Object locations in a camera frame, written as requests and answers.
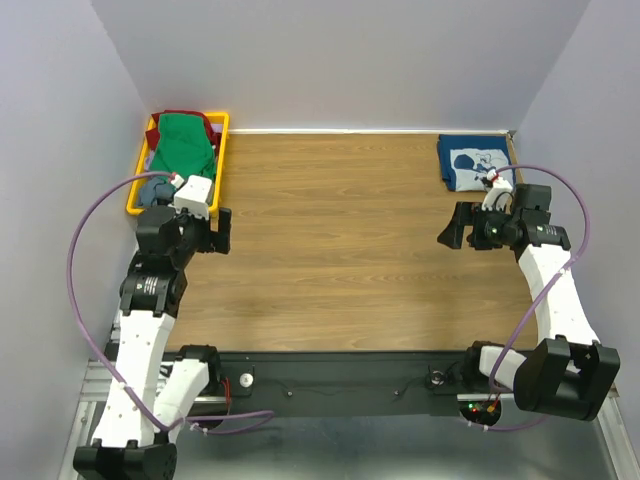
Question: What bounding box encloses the grey blue t shirt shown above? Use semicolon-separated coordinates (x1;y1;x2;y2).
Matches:
135;177;175;209

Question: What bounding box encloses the folded blue printed t shirt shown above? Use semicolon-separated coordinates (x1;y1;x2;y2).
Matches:
437;134;513;192

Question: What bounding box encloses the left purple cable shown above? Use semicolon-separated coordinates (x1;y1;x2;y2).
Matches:
67;171;276;435

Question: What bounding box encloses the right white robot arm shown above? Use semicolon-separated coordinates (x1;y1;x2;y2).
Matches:
437;180;620;421

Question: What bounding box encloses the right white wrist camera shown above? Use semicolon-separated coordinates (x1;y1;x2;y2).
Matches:
481;170;513;212

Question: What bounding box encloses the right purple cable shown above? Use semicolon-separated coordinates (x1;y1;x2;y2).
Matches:
467;164;592;434

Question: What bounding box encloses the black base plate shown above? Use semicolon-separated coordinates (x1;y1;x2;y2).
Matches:
191;351;489;419

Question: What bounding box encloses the purple cable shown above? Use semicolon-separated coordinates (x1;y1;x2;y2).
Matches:
467;164;592;434
67;171;276;435

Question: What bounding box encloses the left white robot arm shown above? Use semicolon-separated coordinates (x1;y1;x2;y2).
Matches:
73;206;232;479

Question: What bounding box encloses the green t shirt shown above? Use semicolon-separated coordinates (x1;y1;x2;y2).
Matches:
150;114;215;179

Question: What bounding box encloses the red t shirt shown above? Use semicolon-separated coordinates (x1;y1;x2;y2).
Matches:
145;109;217;150

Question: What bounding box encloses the aluminium frame rail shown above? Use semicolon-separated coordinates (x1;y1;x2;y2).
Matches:
57;324;136;480

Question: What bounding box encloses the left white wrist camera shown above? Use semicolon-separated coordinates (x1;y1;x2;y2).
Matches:
173;175;214;220

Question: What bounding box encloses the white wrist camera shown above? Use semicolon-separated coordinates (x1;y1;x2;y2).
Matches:
481;170;513;212
173;175;214;220

